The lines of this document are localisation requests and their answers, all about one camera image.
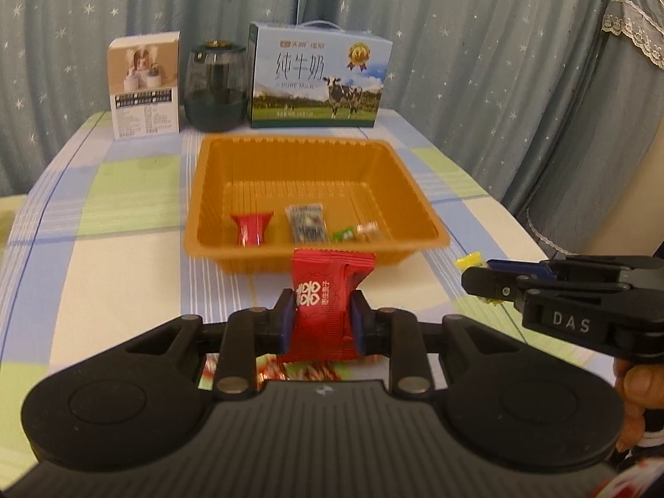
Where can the star-print blue curtain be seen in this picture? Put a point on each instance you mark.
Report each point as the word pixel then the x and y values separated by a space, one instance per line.
pixel 129 10
pixel 467 36

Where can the red printed snack packet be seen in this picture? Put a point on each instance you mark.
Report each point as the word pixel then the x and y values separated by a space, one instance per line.
pixel 301 372

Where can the brown candy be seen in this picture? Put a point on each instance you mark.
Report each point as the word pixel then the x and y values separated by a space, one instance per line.
pixel 368 231

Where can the blue cow-print milk box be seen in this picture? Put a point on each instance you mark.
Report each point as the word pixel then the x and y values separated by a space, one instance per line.
pixel 311 41

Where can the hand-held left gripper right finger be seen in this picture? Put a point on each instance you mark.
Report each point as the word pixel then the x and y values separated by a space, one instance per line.
pixel 358 327

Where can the clear grey snack packet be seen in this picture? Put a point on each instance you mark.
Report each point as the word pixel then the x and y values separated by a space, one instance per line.
pixel 306 223

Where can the small green candy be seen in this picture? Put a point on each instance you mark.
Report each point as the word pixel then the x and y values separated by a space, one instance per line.
pixel 342 235

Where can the person's right hand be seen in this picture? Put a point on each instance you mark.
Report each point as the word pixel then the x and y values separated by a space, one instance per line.
pixel 640 386

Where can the person's red printed clothing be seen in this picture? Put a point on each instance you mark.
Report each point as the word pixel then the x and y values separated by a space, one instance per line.
pixel 638 485

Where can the small white product box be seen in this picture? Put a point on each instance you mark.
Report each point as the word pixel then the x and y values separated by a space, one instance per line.
pixel 145 109

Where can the checked pastel tablecloth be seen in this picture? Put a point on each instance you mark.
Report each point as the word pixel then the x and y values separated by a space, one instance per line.
pixel 129 269

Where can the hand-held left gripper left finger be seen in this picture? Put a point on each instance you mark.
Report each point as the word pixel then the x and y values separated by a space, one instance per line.
pixel 284 321

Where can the grey-blue lace-trimmed chair cover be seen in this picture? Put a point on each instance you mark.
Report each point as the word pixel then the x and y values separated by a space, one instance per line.
pixel 622 140

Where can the dark green glass jar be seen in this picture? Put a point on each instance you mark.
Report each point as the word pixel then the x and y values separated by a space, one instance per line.
pixel 215 109

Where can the yellow candy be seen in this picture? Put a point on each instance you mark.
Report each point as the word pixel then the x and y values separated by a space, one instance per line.
pixel 472 260

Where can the orange plastic tray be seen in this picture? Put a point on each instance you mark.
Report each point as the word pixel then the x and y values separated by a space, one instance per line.
pixel 249 166

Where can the large red snack packet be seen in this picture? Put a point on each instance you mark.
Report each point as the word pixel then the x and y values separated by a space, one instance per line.
pixel 321 280

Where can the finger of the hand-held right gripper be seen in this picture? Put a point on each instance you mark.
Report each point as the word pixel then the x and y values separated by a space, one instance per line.
pixel 518 267
pixel 487 282

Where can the red white candy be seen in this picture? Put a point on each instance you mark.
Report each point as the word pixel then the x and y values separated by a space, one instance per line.
pixel 209 371

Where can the plain red flared packet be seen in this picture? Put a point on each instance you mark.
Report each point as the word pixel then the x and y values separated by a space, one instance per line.
pixel 249 228

